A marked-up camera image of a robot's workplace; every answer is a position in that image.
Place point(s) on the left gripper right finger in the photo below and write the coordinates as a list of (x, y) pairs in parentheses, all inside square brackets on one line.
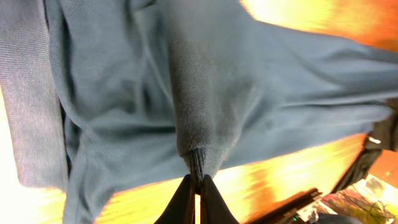
[(213, 209)]

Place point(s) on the blue polo shirt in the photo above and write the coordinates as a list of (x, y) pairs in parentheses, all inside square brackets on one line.
[(104, 96)]

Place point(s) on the black garment at right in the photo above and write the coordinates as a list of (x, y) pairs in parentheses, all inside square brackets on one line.
[(382, 137)]

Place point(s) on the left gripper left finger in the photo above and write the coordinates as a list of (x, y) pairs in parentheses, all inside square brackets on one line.
[(181, 208)]

